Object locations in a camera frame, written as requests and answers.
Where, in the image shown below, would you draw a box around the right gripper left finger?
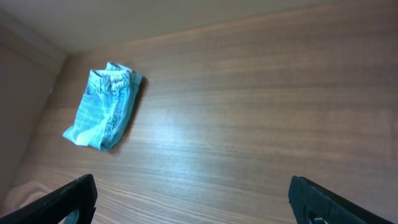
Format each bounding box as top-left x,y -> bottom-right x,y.
1,174 -> 98,224

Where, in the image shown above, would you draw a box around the light blue denim shorts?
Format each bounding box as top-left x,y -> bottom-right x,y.
63,62 -> 143,151

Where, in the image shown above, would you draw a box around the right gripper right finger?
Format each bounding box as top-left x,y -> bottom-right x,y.
288,175 -> 392,224

